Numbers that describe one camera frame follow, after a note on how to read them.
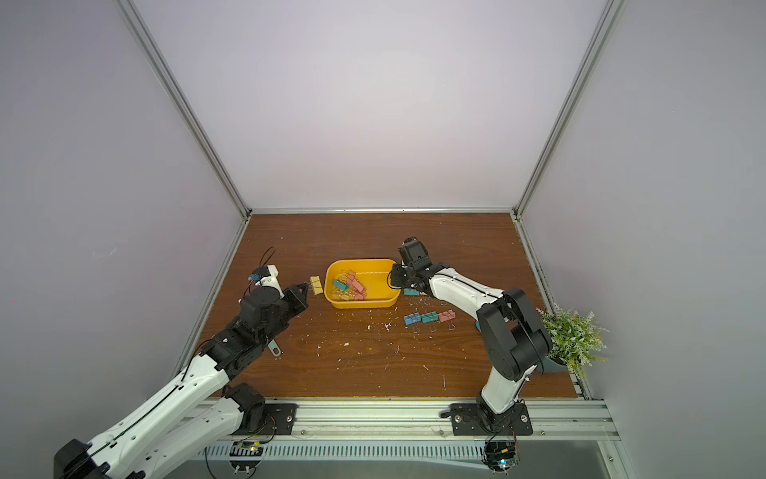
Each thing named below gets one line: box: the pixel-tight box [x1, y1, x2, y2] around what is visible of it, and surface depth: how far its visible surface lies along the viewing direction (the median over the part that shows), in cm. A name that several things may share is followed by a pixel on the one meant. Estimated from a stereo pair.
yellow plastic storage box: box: [324, 259, 402, 309], surface depth 98 cm
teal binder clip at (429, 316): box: [420, 311, 439, 325], surface depth 91 cm
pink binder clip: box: [438, 309, 456, 323], surface depth 92 cm
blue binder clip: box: [402, 312, 422, 326], surface depth 91 cm
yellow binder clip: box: [309, 275, 325, 296], surface depth 82 cm
